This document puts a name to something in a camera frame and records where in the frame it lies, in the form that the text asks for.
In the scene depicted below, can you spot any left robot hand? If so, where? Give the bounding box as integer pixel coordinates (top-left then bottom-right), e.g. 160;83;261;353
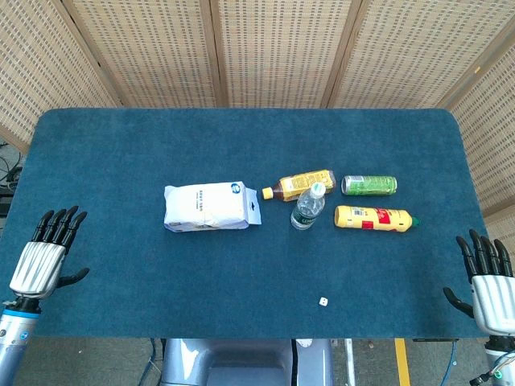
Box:
9;205;90;300

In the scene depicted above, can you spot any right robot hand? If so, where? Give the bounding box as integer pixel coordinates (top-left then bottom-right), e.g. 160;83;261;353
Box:
443;229;515;335

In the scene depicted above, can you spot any yellow bottle red label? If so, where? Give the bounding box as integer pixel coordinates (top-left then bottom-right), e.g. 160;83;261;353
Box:
334;205;421;233

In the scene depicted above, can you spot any green drink can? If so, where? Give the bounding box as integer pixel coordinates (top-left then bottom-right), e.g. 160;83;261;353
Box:
340;175;398;197

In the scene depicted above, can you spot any white paper bag package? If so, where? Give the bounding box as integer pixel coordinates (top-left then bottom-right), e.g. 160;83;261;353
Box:
163;180;263;233

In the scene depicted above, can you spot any blue felt table cover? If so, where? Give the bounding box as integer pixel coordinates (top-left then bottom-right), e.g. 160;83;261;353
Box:
0;107;511;339

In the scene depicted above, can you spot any clear water bottle green label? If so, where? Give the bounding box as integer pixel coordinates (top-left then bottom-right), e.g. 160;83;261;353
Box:
290;182;327;232

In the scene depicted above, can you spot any brown tea bottle yellow label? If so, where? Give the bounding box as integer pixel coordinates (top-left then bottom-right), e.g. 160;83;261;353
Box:
262;169;336;203

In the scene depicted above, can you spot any grey robot torso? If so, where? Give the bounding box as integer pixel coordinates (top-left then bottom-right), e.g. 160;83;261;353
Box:
160;338;336;386

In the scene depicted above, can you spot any woven bamboo folding screen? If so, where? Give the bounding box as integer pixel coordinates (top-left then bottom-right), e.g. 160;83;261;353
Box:
0;0;515;254

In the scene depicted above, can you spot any blue cable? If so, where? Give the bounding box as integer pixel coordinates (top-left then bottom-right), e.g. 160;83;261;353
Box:
438;339;459;386
138;338;163;386

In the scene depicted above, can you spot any black cables bundle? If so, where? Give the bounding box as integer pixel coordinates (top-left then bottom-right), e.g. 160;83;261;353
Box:
0;141;24;218

